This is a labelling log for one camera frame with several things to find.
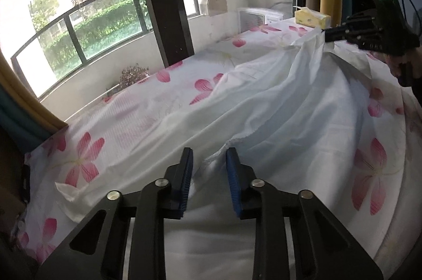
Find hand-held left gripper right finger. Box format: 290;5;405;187
225;147;385;280

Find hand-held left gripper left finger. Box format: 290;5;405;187
40;147;193;280

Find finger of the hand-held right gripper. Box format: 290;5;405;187
324;25;383;51
344;10;378;33

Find large white garment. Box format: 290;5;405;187
54;26;375;280

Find person's right hand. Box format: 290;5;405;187
386;51;403;79

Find yellow tissue box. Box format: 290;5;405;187
294;6;331;29

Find floral bed sheet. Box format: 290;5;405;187
13;18;422;267

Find white air conditioner unit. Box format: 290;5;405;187
237;4;294;35

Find dried plant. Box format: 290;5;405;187
118;64;150;91

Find black balcony railing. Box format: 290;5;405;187
11;0;212;99

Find black window pillar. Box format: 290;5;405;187
132;0;194;68

